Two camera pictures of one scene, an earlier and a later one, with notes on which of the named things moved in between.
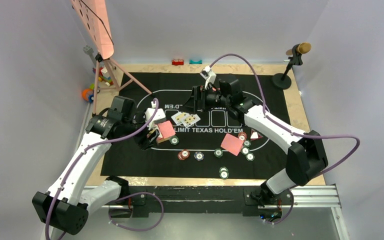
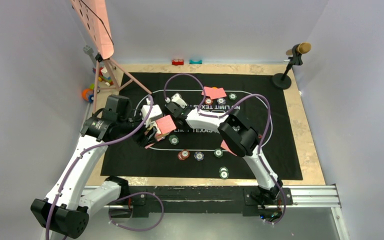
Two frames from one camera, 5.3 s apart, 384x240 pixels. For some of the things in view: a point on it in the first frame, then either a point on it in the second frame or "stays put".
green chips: x=174 y=140 stays put
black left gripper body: x=141 y=139 stays put
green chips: x=223 y=172 stays put
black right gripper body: x=210 y=99 → x=184 y=108
